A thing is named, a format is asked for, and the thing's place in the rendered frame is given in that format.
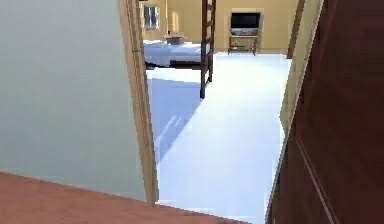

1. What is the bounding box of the dark wood bed white bedding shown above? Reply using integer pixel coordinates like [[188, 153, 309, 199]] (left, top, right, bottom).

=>
[[142, 0, 217, 100]]

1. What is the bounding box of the tan wooden bedside table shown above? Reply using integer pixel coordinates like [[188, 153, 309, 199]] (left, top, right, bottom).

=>
[[164, 33, 185, 46]]

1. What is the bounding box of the brown wooden television stand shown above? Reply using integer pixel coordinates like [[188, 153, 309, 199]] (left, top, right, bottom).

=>
[[227, 28, 260, 56]]

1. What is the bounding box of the white framed window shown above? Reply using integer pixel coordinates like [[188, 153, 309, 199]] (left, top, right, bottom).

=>
[[143, 5, 160, 31]]

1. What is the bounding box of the black television set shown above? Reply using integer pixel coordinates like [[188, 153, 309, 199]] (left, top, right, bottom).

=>
[[230, 12, 261, 30]]

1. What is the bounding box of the dark red wooden room door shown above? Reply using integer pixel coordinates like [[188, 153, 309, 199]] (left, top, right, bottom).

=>
[[265, 0, 384, 224]]

